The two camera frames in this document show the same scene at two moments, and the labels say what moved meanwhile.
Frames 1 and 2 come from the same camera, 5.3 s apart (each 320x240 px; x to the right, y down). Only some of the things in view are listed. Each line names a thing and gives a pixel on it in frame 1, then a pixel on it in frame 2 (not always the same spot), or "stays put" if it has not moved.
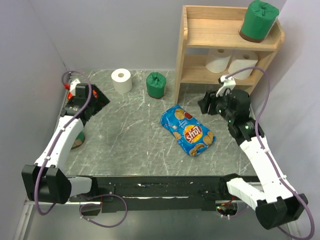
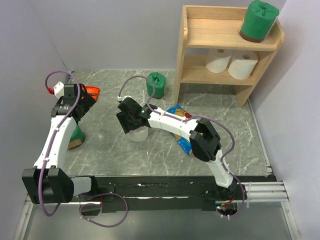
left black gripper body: x=90 y=105 → x=86 y=102
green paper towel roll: x=259 y=16 stays put
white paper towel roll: x=122 y=80 → x=139 y=134
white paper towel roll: x=241 y=60 stays put
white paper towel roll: x=217 y=59 stays put
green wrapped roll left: x=79 y=140 stays put
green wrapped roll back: x=156 y=84 stays put
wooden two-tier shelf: x=204 y=29 stays put
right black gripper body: x=218 y=106 → x=129 y=121
